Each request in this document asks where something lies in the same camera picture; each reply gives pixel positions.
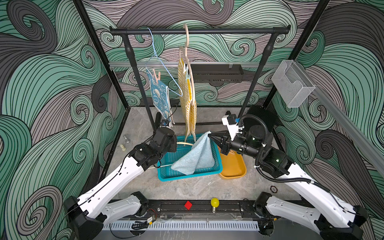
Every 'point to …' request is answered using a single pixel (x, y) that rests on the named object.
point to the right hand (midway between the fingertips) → (207, 136)
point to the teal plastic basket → (167, 173)
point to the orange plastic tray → (233, 165)
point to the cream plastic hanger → (177, 143)
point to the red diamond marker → (188, 205)
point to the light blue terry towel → (201, 156)
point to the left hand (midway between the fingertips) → (172, 137)
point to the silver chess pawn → (127, 140)
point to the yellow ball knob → (215, 203)
